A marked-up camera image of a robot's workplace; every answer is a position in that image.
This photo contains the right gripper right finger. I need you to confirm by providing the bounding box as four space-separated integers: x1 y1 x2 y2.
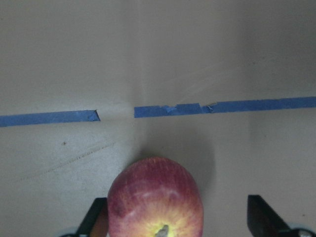
247 195 290 237

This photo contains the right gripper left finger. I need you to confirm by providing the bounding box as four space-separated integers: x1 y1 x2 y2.
74 197 108 237

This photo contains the red yellow apple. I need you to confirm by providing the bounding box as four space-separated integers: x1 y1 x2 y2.
108 157 203 237

